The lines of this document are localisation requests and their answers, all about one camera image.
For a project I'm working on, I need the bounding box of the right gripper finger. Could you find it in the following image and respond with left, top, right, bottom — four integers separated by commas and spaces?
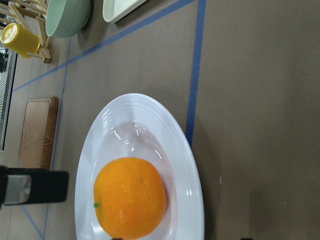
0, 165, 69, 206

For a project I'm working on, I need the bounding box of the white round plate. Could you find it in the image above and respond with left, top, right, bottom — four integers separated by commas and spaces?
74, 93, 205, 240

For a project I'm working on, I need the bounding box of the cream bear tray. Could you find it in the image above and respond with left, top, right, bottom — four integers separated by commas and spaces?
102, 0, 147, 23

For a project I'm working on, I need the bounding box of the wooden cup rack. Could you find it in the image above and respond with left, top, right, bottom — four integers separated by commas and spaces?
0, 0, 52, 64

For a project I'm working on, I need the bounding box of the green bowl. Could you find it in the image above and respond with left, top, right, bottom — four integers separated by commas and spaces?
45, 0, 92, 38

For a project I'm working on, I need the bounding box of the yellow cup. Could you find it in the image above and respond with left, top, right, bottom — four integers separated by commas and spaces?
0, 23, 41, 58

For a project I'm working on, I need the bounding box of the brown wooden tray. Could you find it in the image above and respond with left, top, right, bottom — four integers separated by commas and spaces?
18, 96, 59, 170

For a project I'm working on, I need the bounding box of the orange fruit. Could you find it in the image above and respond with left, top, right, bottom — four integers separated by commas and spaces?
93, 157, 167, 240

